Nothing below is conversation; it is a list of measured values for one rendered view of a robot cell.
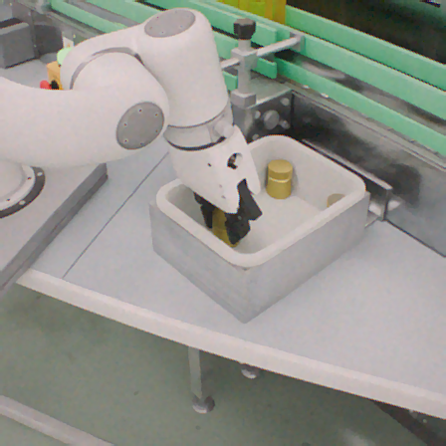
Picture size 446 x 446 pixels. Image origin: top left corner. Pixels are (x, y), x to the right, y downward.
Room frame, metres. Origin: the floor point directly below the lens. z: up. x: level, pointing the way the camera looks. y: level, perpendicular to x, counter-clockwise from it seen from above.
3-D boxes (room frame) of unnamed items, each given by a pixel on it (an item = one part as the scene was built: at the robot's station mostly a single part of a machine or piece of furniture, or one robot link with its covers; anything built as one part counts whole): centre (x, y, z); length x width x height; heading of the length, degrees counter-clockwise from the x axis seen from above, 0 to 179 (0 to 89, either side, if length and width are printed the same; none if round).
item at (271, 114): (0.77, -0.06, 0.85); 0.09 x 0.04 x 0.07; 132
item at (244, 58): (0.76, -0.04, 0.95); 0.17 x 0.03 x 0.12; 132
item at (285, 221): (0.61, -0.05, 0.80); 0.22 x 0.17 x 0.09; 132
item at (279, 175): (0.70, -0.07, 0.79); 0.04 x 0.04 x 0.04
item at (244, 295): (0.63, -0.07, 0.79); 0.27 x 0.17 x 0.08; 132
